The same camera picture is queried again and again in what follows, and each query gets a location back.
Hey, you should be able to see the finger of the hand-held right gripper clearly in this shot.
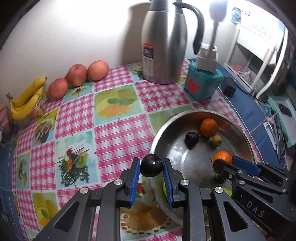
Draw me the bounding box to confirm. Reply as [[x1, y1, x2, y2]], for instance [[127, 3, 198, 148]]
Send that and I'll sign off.
[[213, 159, 287, 194], [232, 156, 291, 184]]

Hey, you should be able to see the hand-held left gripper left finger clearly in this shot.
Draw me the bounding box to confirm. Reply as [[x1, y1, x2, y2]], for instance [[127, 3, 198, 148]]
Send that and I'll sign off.
[[35, 158, 141, 241]]

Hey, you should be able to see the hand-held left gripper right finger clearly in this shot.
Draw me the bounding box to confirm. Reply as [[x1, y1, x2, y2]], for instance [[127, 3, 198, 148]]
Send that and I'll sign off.
[[162, 158, 264, 241]]

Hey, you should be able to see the orange mandarin with stem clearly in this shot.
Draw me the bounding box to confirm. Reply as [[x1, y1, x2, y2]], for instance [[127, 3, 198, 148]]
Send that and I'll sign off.
[[212, 151, 232, 174]]

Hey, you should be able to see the dark plum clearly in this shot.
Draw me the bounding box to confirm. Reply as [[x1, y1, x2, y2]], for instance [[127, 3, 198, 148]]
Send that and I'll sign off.
[[184, 132, 199, 150], [140, 153, 163, 177]]

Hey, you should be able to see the round metal basin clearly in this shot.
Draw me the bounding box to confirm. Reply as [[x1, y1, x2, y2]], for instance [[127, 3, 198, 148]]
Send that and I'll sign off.
[[151, 110, 256, 226]]

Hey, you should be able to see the light green flat box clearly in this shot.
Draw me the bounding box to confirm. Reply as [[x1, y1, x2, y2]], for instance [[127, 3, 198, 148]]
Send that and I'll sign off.
[[267, 96, 296, 147]]

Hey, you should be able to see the black power adapter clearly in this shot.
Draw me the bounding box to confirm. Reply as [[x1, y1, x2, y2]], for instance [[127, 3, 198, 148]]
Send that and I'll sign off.
[[221, 77, 236, 96]]

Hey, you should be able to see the teal plastic box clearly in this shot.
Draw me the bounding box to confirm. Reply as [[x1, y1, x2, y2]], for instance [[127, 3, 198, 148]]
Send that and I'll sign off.
[[184, 62, 224, 101]]

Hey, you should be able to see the pink plastic bag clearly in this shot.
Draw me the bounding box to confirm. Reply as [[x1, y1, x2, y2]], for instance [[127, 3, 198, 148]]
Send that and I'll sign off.
[[231, 62, 252, 80]]

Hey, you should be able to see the white chair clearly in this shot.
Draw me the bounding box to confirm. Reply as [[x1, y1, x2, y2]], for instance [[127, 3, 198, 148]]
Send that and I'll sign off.
[[224, 23, 289, 100]]

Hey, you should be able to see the red apple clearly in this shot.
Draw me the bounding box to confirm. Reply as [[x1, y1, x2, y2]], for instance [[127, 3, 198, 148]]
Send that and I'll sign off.
[[66, 64, 88, 87], [48, 78, 69, 100], [87, 60, 110, 81]]

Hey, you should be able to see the clear plastic bag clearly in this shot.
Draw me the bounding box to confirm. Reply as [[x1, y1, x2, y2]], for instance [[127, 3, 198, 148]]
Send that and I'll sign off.
[[23, 97, 49, 127]]

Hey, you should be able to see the yellow banana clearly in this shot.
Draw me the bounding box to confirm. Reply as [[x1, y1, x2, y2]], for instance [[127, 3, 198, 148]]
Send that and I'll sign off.
[[6, 87, 44, 121], [10, 77, 47, 107]]

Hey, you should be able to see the stainless steel thermos jug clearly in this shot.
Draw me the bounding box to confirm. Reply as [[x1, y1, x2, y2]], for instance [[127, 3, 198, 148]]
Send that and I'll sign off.
[[141, 0, 205, 85]]

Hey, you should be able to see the white printed sign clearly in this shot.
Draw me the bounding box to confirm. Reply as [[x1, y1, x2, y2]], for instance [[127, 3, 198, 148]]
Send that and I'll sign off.
[[240, 10, 286, 44]]

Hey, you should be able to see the pink wrapped bouquet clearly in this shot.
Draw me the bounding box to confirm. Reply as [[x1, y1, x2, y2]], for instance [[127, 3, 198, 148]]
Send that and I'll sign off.
[[0, 104, 14, 145]]

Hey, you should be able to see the black cable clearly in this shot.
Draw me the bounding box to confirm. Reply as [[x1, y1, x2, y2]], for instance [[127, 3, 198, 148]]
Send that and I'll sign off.
[[231, 79, 263, 103]]

